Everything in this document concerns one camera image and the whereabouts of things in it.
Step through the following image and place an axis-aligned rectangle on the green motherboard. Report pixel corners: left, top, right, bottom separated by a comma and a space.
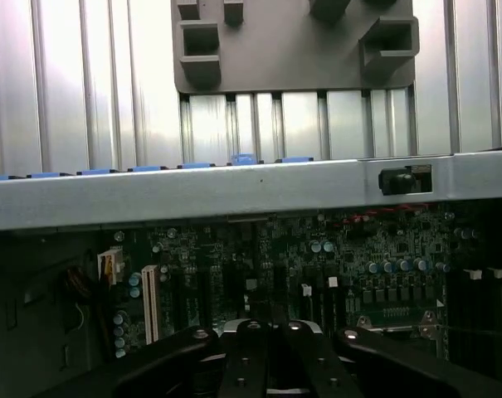
95, 202, 502, 366

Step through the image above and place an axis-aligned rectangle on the white motherboard power connector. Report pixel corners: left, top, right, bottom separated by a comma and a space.
96, 248, 125, 287

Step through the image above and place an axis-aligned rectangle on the CPU socket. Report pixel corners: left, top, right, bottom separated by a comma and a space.
355, 308, 441, 343

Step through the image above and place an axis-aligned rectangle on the white expansion slot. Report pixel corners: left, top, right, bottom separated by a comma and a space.
140, 264, 160, 346

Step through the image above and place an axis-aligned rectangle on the open black PC case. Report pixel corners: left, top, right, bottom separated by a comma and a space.
0, 148, 502, 398

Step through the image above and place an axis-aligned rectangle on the yellow black power wire bundle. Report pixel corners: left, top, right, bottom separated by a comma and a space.
59, 265, 110, 357

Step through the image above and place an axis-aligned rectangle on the grey printed parts rack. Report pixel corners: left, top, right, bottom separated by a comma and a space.
171, 0, 421, 95

